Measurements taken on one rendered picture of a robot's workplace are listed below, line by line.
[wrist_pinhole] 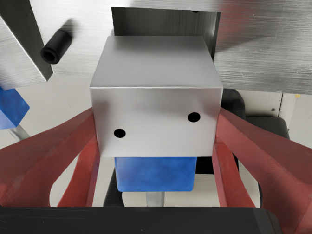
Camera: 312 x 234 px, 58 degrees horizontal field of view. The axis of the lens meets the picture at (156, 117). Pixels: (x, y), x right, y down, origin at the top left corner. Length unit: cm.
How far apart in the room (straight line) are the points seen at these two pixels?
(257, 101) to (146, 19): 84
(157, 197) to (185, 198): 28
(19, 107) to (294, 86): 23
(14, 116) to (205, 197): 30
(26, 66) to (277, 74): 18
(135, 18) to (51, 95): 140
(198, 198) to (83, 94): 110
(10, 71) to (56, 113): 139
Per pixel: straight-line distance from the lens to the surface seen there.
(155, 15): 18
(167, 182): 16
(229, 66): 16
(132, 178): 16
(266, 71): 16
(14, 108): 28
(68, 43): 16
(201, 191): 46
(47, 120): 172
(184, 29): 18
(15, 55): 24
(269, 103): 101
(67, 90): 149
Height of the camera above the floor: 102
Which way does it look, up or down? 44 degrees down
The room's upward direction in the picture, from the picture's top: 168 degrees counter-clockwise
